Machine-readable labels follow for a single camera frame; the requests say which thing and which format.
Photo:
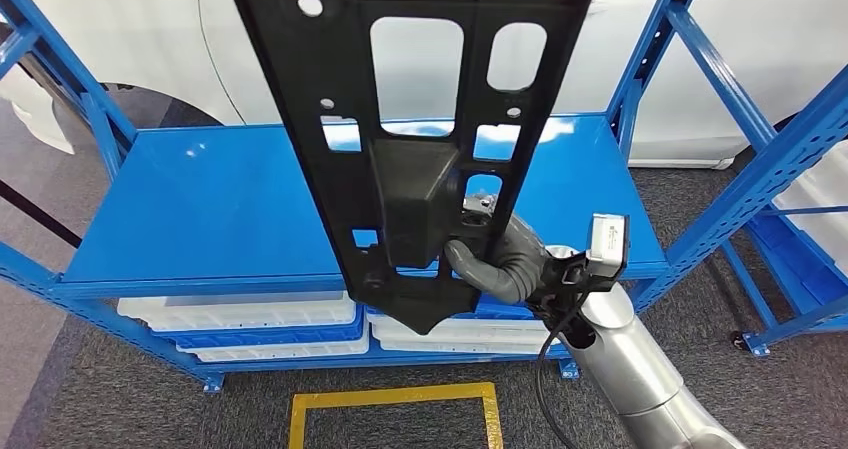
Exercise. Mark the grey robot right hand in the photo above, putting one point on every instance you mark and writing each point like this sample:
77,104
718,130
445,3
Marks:
517,267

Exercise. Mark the black plastic panel part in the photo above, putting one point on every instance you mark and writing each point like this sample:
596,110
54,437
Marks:
331,168

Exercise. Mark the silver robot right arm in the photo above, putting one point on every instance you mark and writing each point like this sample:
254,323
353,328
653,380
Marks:
629,366

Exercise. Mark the blue wheeled shelf rack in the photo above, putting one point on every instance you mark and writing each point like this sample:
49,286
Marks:
788,254

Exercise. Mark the blue metal shelf rack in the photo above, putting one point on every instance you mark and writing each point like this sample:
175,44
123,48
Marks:
199,201

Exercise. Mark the blue plastic bin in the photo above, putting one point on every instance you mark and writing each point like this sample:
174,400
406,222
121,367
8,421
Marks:
265,336
513,310

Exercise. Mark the yellow floor tape square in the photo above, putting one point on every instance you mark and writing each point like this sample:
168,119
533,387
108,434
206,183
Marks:
296,426

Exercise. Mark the translucent white plastic bin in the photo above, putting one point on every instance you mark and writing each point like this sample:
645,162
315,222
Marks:
238,310

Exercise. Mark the large white plastic bin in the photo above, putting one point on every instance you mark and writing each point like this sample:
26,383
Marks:
818,191

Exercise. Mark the white car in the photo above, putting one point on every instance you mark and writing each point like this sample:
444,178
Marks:
132,35

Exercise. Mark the thin black bar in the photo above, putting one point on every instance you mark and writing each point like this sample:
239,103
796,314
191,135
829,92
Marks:
40,214

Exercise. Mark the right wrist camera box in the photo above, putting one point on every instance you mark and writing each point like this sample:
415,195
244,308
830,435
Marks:
608,244

